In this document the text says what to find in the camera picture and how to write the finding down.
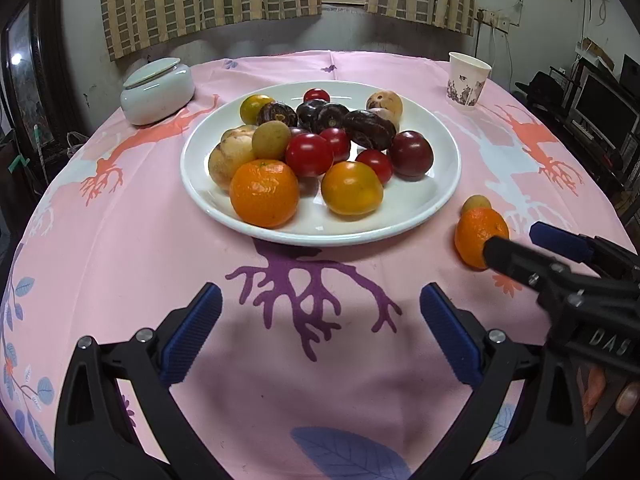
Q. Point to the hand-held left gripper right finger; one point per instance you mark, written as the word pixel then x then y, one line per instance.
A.
pixel 450 332

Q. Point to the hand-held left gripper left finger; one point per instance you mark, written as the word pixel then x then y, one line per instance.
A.
pixel 192 332

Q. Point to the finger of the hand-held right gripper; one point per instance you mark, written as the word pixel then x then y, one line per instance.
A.
pixel 557 241
pixel 505 257

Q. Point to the mandarin orange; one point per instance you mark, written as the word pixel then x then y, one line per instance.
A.
pixel 264 192
pixel 472 235

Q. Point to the white oval plate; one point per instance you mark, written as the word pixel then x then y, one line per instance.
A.
pixel 415 205

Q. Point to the dark red tomato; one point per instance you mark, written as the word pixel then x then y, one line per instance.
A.
pixel 411 152
pixel 299 131

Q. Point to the red cherry tomato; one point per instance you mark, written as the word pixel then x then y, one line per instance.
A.
pixel 309 154
pixel 340 142
pixel 316 95
pixel 375 165

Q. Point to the large yellow tomato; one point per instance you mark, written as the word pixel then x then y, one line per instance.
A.
pixel 351 187

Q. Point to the large striped pepino melon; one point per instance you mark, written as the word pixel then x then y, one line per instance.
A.
pixel 222 165

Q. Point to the tan passion fruit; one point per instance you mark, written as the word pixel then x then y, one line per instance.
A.
pixel 386 114

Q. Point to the dark water chestnut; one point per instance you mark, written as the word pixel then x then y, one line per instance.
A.
pixel 332 117
pixel 367 130
pixel 276 113
pixel 307 112

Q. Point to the small striped pepino melon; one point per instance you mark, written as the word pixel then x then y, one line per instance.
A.
pixel 387 100

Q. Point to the round brown fruit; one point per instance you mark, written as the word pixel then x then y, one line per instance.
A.
pixel 237 139

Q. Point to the small yellow longan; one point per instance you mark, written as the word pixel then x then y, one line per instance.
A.
pixel 271 140
pixel 475 204

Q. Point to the small yellow tomato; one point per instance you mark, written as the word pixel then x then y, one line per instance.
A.
pixel 254 109

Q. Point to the person's right hand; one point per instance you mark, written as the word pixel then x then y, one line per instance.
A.
pixel 595 387

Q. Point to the pink printed tablecloth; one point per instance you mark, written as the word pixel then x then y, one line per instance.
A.
pixel 150 260

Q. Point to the computer monitor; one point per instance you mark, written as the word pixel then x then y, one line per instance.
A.
pixel 605 107

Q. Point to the printed paper cup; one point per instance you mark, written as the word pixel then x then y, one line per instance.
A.
pixel 467 80

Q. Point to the clear plastic bag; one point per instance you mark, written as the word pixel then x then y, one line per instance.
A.
pixel 75 141

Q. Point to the white lidded ceramic jar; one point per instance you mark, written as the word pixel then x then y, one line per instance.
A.
pixel 155 92

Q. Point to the wall socket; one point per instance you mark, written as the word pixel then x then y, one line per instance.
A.
pixel 492 17

